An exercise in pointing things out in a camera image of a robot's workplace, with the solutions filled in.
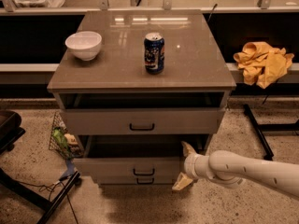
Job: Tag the blue tape piece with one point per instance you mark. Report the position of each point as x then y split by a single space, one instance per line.
70 170

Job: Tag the grey drawer cabinet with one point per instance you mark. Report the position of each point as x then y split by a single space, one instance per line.
195 75

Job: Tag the black chair base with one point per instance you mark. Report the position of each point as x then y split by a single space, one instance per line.
10 132

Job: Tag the grey drawer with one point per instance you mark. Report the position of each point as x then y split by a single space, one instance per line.
135 155
142 121
136 180

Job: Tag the white ceramic bowl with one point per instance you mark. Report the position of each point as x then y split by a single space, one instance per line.
84 45

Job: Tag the yellow crumpled cloth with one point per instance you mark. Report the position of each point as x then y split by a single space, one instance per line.
262 64

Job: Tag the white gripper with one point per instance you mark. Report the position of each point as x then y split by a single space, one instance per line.
189 166

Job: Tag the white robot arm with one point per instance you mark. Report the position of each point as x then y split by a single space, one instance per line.
229 170

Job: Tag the blue soda can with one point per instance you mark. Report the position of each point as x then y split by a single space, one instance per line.
154 53

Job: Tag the black stand leg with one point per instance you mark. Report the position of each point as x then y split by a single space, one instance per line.
260 129

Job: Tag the wire basket with items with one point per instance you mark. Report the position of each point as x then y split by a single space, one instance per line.
62 141

